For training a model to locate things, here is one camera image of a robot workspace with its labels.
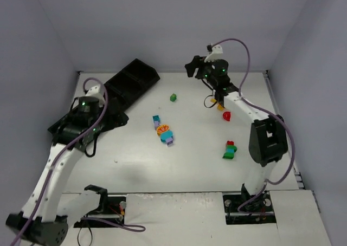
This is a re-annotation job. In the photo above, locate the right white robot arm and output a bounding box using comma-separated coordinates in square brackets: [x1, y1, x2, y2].
[184, 56, 288, 201]

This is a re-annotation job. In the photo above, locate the red yellow green lego stack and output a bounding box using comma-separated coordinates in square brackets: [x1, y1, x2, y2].
[217, 103, 224, 111]

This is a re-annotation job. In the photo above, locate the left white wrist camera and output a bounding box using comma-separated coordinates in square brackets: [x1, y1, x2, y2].
[86, 85, 105, 107]

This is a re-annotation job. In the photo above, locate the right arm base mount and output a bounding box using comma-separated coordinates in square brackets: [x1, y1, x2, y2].
[222, 191, 277, 225]

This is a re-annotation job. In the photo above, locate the lavender lego brick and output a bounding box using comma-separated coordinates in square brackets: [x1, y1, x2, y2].
[165, 137, 174, 146]

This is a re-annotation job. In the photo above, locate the teal lego cube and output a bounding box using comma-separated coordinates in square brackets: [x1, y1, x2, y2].
[152, 115, 160, 121]

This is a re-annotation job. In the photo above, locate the purple cable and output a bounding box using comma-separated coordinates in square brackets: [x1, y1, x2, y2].
[214, 37, 296, 214]
[10, 77, 147, 246]

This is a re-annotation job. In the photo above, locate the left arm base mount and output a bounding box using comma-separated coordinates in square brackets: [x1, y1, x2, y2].
[73, 195, 126, 228]

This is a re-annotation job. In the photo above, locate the black sectioned sorting tray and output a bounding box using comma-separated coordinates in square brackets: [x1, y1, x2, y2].
[47, 58, 161, 138]

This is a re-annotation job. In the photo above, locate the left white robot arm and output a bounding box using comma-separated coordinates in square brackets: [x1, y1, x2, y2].
[6, 96, 128, 245]

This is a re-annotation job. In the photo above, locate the red round lego piece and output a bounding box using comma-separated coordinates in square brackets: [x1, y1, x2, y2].
[222, 111, 232, 121]

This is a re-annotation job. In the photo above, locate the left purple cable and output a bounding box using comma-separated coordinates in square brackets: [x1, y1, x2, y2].
[10, 77, 147, 246]

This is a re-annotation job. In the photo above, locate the small green lego cube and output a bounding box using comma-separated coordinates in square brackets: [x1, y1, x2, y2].
[170, 94, 177, 102]

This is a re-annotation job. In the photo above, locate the green flat lego brick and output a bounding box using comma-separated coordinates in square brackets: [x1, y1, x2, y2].
[223, 152, 235, 160]

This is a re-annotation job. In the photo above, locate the small purple lego brick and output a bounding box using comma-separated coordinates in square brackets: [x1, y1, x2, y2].
[154, 121, 160, 129]

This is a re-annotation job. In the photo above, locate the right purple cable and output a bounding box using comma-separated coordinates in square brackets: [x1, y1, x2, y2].
[214, 37, 296, 214]

